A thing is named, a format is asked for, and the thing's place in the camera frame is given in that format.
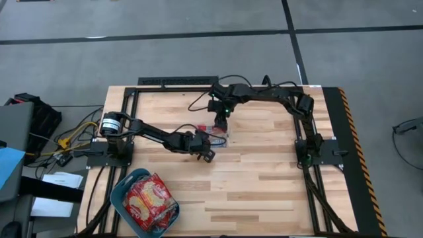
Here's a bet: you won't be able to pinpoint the grey laptop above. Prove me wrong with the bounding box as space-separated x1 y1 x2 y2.
0 101 36 203

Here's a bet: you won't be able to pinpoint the grey stand with cable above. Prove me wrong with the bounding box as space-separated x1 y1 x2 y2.
392 116 423 171

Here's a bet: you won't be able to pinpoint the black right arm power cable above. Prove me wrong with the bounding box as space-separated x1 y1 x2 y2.
262 75 298 89

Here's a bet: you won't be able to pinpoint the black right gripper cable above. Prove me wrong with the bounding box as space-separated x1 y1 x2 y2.
188 74 254 112

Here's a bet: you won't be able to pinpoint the black cable bundle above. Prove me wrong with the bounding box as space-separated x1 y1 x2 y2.
302 165 354 234
75 165 133 237

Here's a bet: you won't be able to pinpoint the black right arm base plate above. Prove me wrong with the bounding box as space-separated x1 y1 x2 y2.
295 138 344 166

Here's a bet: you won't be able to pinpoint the black desk bar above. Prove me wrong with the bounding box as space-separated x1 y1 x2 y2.
19 177 84 203

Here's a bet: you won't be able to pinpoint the black floor vent grille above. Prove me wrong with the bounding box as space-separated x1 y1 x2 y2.
137 75 219 86

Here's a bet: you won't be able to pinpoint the yellow cable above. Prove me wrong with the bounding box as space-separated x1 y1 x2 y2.
25 121 100 157

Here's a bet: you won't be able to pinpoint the blue folder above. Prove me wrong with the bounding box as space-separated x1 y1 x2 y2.
0 147 26 191

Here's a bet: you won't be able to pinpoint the white paper sheet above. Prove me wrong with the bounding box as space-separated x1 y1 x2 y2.
42 171 84 189
30 197 74 218

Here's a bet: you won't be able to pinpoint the black panel with hazard stripes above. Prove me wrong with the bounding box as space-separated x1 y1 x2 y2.
322 87 388 237

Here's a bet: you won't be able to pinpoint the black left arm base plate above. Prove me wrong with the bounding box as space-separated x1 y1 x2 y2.
86 140 135 167

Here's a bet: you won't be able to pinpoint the teal plastic basket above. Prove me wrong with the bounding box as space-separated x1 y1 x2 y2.
110 168 181 238

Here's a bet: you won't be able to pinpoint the tangled black floor cables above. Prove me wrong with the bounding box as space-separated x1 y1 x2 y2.
26 106 104 179

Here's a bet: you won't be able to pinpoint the black aluminium table frame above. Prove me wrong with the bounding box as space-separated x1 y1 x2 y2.
98 85 356 236

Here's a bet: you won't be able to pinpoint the black plastic crate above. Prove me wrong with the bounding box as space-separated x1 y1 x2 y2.
3 93 63 156

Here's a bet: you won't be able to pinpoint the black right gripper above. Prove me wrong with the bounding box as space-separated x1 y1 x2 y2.
208 98 234 132

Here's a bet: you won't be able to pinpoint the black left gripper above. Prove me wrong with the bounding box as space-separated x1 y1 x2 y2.
183 130 216 163

